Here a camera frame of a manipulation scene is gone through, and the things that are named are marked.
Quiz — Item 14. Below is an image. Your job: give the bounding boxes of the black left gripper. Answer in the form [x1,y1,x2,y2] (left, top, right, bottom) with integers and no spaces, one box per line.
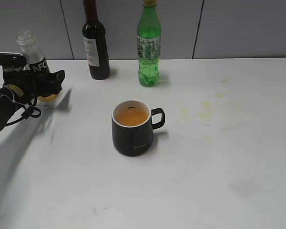
[2,69,65,105]

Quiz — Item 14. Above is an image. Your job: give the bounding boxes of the NFC orange juice bottle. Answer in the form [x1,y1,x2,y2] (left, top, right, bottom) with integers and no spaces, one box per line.
[16,30,60,102]

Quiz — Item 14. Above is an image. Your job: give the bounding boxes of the black ceramic mug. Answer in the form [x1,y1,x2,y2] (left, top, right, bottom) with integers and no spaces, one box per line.
[112,100,165,156]

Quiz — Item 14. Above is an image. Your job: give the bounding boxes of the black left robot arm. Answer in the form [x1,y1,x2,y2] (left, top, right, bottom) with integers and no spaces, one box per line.
[0,70,65,131]

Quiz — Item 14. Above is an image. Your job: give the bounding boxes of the dark red wine bottle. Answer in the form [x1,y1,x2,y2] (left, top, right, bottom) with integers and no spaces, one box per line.
[82,0,110,80]

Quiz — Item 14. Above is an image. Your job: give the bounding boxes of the green plastic soda bottle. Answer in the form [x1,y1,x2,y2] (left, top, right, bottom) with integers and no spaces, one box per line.
[137,0,162,87]

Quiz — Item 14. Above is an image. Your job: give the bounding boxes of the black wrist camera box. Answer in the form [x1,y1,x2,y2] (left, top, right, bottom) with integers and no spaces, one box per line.
[0,52,27,69]

